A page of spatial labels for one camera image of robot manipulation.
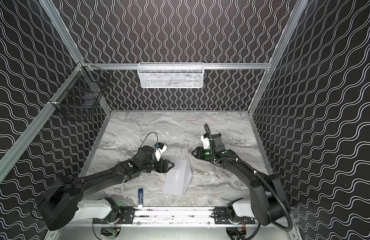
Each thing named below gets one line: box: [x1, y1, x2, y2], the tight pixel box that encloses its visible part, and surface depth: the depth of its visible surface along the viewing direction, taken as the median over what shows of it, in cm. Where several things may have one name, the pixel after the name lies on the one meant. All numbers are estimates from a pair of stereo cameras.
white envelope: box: [162, 159, 193, 197], surface depth 88 cm
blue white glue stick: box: [137, 188, 144, 208], surface depth 80 cm
